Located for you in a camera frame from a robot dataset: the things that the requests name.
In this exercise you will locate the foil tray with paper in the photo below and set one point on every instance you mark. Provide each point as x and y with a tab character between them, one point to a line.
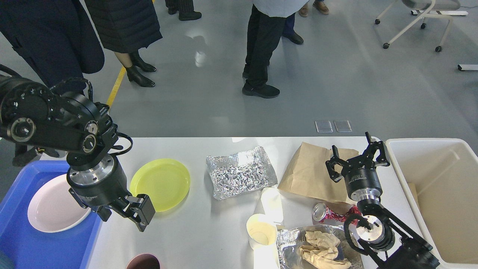
289	242

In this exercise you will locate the white paper cup lying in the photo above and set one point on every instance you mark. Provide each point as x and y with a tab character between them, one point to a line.
271	201

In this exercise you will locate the yellow plastic plate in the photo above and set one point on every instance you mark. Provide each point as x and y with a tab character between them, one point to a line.
165	181

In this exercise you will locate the pink mug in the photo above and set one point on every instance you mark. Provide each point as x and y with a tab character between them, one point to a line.
144	261

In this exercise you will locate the person in light jacket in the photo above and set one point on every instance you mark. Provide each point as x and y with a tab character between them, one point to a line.
266	23

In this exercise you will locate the white paper cup upright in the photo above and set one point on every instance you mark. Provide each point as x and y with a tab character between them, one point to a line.
262	231

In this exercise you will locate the floor outlet plate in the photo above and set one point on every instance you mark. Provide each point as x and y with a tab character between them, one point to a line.
343	126
324	126

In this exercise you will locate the pink plate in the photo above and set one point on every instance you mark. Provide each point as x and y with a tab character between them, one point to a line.
53	209

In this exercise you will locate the brown paper bag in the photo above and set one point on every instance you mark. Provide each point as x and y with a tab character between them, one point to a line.
307	175

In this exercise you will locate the person in brown shoes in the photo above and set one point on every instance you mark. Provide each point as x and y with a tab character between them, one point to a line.
289	32

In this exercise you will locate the person with black shoes behind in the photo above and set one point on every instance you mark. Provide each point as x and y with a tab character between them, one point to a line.
184	8

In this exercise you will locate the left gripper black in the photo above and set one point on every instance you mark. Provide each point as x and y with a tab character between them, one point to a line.
104	184

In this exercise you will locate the crumpled foil tray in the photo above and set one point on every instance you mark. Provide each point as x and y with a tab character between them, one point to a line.
240	173

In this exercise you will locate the blue plastic tray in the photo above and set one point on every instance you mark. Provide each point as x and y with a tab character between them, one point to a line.
28	248

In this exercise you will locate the white plastic bin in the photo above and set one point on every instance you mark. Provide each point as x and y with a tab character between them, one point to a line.
439	178

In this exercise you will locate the crushed red soda can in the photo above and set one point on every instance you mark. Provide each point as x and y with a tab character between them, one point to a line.
321	212

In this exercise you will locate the left floor outlet plate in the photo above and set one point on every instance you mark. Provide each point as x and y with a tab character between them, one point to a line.
324	126

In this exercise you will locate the white rolling chair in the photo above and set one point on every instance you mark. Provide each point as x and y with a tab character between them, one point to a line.
423	9

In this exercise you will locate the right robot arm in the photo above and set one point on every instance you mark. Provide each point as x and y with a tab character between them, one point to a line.
375	231

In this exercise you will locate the right floor outlet plate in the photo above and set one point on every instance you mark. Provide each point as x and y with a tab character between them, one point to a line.
343	126

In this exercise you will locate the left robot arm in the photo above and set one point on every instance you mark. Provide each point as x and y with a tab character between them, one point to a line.
65	117

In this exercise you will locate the person in black puffer coat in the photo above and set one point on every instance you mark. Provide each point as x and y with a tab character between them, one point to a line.
124	27

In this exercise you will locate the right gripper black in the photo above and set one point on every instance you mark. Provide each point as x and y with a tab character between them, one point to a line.
359	173

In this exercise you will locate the person in dark coat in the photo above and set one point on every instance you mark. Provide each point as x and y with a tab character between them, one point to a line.
55	37

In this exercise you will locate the white furniture leg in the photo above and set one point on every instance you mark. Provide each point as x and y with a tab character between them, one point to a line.
467	67

